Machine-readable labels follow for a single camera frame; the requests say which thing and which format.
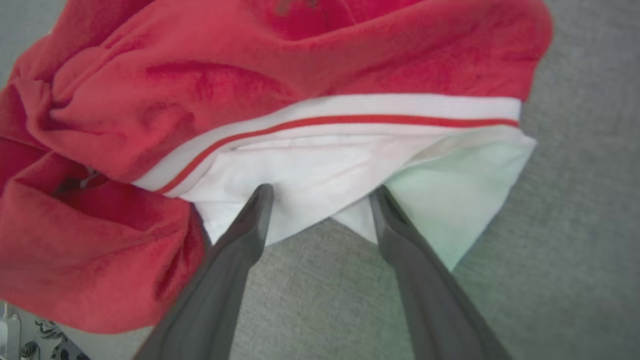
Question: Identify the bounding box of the red and white basketball jersey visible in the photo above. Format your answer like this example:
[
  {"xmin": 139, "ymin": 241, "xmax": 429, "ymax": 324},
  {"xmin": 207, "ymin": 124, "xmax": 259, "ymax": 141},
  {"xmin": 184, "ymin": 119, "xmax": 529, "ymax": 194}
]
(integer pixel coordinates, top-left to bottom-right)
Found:
[{"xmin": 0, "ymin": 0, "xmax": 553, "ymax": 335}]

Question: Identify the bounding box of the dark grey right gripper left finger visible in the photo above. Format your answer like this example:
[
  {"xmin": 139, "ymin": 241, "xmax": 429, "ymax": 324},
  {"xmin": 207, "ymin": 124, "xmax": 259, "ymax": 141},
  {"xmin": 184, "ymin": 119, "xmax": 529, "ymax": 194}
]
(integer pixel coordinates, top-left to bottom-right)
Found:
[{"xmin": 132, "ymin": 183, "xmax": 275, "ymax": 360}]

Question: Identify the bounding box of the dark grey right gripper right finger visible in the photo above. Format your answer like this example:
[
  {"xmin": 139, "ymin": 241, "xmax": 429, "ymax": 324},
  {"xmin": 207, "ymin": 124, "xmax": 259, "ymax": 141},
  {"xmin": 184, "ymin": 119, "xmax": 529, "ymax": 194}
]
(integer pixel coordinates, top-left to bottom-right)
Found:
[{"xmin": 369, "ymin": 185, "xmax": 513, "ymax": 360}]

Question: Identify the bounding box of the white plastic object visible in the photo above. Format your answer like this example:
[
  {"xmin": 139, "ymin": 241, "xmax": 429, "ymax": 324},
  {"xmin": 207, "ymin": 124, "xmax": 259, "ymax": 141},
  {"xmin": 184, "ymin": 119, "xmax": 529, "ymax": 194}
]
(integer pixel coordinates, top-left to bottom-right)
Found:
[{"xmin": 0, "ymin": 302, "xmax": 22, "ymax": 360}]

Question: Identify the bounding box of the black and white patterned cloth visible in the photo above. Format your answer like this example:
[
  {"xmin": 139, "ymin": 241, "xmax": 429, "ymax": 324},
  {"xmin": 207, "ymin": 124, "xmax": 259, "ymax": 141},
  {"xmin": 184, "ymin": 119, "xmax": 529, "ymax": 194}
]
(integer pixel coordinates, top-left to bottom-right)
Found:
[{"xmin": 20, "ymin": 317, "xmax": 93, "ymax": 360}]

